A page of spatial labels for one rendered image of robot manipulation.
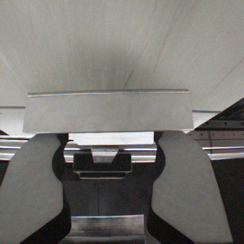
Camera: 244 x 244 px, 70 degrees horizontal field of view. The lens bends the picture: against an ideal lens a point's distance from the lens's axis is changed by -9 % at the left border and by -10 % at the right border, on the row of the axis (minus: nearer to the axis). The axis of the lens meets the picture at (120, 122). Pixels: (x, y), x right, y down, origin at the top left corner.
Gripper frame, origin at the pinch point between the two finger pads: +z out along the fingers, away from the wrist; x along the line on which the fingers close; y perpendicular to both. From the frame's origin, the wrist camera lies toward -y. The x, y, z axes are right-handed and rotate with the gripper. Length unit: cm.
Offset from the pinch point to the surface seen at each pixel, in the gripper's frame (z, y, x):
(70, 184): 35, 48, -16
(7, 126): 2.8, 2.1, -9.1
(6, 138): 6.7, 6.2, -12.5
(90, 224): -0.1, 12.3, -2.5
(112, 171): 17.1, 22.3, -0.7
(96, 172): 17.0, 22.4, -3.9
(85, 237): -1.4, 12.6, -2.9
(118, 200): 31, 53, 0
